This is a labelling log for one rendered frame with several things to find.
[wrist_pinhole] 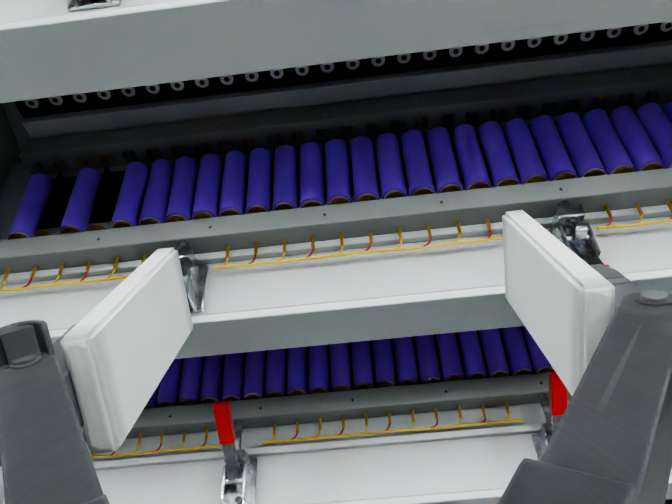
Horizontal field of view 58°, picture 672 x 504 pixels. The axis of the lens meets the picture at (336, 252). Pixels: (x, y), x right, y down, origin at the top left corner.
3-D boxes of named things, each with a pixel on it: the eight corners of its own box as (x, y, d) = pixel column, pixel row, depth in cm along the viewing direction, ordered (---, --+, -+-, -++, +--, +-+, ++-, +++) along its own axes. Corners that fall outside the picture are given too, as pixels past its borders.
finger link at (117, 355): (119, 453, 14) (88, 456, 14) (194, 329, 21) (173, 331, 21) (89, 335, 13) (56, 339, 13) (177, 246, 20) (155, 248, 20)
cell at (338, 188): (348, 154, 50) (353, 212, 46) (326, 157, 50) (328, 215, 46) (346, 137, 48) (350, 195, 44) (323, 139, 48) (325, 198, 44)
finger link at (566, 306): (580, 287, 13) (617, 283, 13) (501, 211, 19) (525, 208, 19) (580, 413, 13) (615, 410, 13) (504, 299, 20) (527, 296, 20)
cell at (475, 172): (474, 140, 49) (490, 197, 45) (451, 142, 49) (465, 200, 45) (475, 122, 48) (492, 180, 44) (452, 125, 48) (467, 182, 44)
